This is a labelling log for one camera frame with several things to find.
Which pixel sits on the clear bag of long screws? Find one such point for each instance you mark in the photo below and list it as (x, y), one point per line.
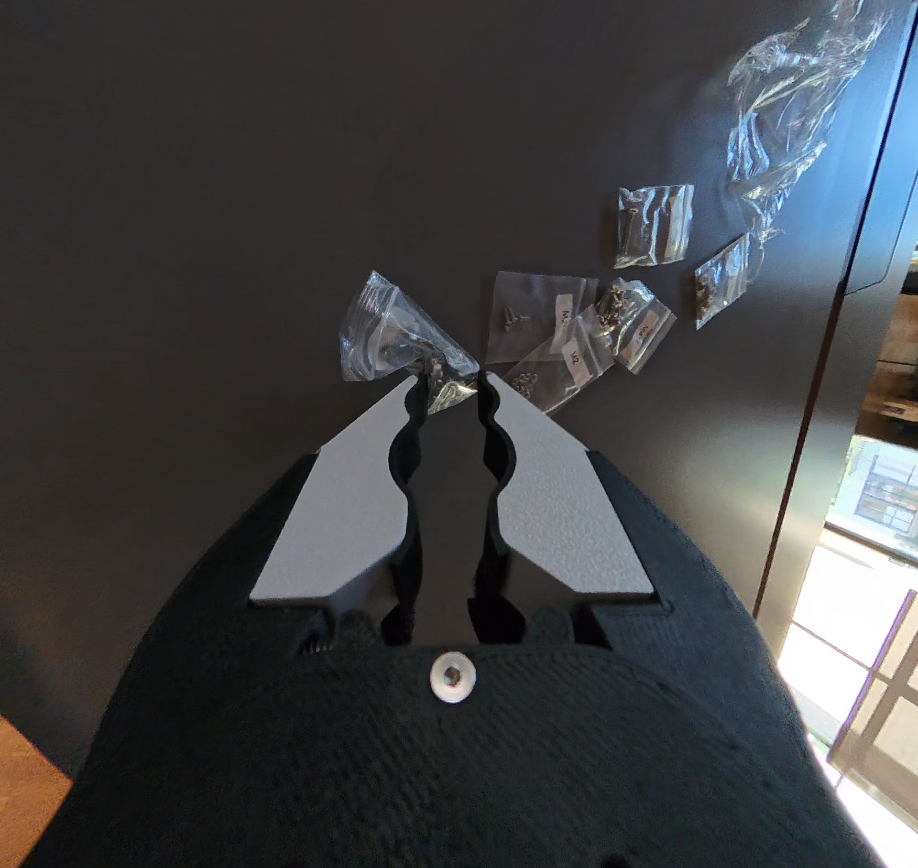
(654, 226)

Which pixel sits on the clear bag of hardware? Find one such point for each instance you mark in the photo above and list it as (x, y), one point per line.
(721, 280)

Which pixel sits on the large grid window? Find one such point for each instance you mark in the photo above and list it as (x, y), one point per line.
(846, 595)

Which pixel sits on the bag of round-head screws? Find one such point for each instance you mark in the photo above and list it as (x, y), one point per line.
(635, 323)

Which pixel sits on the small clear screw bag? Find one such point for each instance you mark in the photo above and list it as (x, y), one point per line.
(387, 337)

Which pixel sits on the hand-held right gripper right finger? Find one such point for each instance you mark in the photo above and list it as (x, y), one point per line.
(566, 524)

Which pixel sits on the grey desk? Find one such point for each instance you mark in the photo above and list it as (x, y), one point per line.
(215, 165)

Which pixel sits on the clear bag single screw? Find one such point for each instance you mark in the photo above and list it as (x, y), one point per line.
(523, 323)

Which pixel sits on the clear bag of small nuts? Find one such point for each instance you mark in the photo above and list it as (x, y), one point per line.
(552, 380)

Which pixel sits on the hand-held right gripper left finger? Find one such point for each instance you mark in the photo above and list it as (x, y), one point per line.
(337, 524)

